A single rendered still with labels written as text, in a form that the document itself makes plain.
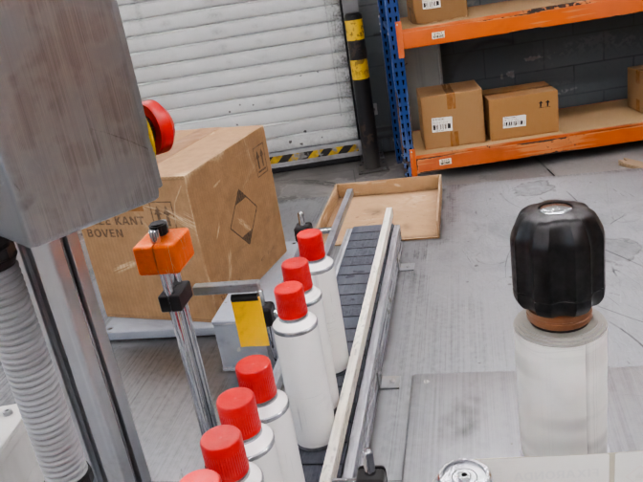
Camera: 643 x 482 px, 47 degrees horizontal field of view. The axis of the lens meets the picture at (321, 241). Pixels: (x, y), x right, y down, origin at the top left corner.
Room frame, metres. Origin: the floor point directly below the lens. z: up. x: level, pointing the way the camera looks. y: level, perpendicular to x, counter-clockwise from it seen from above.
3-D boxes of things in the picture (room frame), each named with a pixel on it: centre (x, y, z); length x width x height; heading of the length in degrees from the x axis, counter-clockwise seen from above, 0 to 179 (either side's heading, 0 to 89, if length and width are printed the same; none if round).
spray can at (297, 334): (0.73, 0.04, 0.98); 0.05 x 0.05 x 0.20
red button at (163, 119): (0.51, 0.11, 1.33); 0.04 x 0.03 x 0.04; 42
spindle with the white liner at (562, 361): (0.60, -0.21, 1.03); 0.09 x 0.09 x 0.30
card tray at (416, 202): (1.56, -0.15, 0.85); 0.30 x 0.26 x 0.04; 167
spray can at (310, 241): (0.88, 0.01, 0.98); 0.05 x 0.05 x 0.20
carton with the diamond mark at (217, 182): (1.31, 0.24, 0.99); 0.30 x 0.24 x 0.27; 155
